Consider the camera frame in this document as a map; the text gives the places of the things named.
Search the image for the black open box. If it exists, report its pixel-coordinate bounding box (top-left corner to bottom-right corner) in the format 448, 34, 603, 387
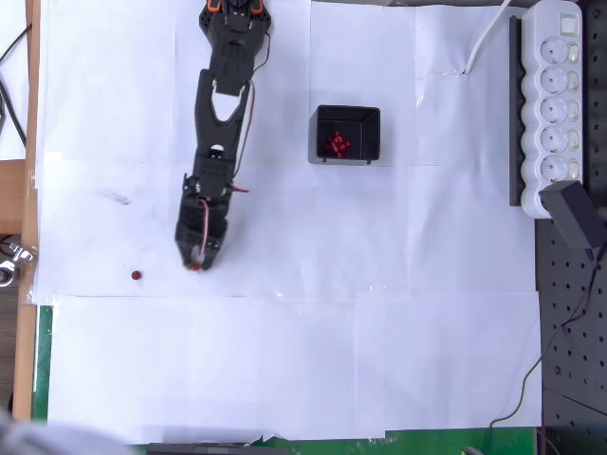
307, 104, 382, 166

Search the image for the white paper table cover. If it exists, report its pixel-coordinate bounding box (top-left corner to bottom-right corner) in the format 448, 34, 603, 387
32, 0, 544, 446

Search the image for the blurred grey object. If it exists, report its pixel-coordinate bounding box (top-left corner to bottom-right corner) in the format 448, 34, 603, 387
0, 409, 129, 455

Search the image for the black power adapter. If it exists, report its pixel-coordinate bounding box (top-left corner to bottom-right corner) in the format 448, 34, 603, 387
539, 179, 601, 250

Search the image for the metal clamp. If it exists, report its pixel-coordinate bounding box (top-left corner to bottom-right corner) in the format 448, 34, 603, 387
0, 241, 37, 286

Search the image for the black pegboard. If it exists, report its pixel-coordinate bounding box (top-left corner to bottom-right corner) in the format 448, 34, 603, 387
534, 0, 607, 455

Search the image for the black camera device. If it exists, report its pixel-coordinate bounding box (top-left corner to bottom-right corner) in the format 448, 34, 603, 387
146, 442, 289, 455

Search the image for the white power strip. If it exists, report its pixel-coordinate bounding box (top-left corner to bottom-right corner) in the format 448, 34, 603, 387
520, 0, 583, 220

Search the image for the thin black cable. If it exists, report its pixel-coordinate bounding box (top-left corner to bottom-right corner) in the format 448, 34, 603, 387
482, 248, 607, 449

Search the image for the white power cable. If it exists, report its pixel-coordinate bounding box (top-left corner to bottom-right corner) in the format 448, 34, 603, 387
463, 0, 513, 76

